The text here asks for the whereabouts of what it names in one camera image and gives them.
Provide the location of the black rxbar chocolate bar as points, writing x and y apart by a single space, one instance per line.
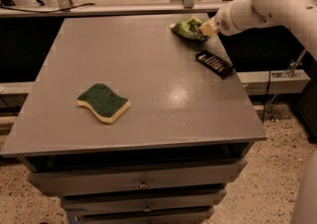
216 64

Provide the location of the grey drawer cabinet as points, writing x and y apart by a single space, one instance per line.
180 111

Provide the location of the top grey drawer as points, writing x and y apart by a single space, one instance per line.
106 180

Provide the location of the middle grey drawer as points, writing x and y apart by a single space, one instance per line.
144 201

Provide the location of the grey lower side beam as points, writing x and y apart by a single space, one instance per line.
273 82

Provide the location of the green jalapeno chip bag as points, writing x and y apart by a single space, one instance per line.
189 28

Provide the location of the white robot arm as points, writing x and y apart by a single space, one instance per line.
299 17

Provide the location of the bottom grey drawer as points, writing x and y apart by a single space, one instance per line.
191 215

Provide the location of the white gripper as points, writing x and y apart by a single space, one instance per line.
223 23

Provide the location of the green and yellow sponge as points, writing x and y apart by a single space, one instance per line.
103 102

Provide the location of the grey metal rail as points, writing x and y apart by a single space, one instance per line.
92 10

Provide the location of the grey drawer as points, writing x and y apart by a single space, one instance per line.
191 215
106 180
144 201

